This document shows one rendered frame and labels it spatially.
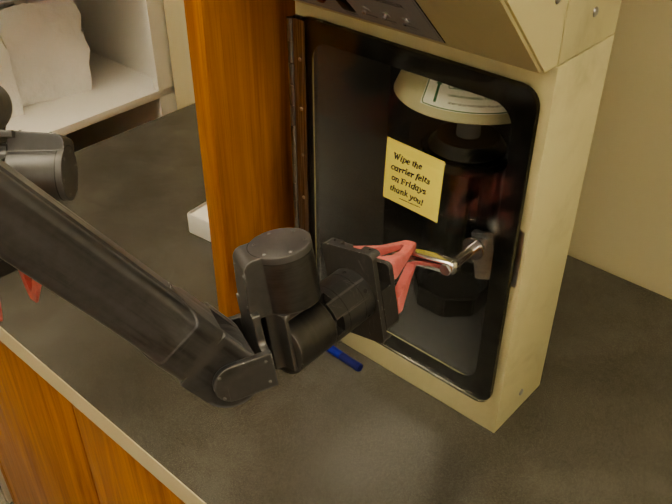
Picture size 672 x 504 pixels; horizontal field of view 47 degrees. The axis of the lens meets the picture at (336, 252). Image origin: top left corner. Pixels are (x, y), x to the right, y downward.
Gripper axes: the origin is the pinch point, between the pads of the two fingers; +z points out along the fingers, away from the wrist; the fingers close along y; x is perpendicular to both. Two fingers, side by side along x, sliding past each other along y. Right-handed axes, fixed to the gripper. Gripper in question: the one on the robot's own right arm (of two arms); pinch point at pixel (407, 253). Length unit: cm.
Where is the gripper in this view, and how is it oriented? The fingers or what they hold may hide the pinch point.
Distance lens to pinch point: 83.2
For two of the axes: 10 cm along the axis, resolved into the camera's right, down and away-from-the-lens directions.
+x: -7.4, -2.1, 6.4
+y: -1.5, -8.7, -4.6
